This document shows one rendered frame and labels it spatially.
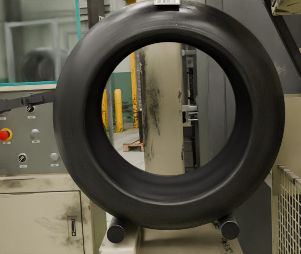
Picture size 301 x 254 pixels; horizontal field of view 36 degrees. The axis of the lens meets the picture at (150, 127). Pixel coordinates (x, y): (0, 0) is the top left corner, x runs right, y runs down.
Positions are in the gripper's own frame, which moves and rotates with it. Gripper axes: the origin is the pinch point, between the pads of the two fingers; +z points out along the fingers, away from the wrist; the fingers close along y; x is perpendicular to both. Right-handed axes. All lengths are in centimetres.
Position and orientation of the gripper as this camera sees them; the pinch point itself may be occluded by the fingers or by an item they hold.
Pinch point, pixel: (44, 98)
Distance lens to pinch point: 124.8
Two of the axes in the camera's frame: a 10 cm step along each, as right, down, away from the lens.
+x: 1.9, 9.8, 1.0
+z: 9.8, -1.8, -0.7
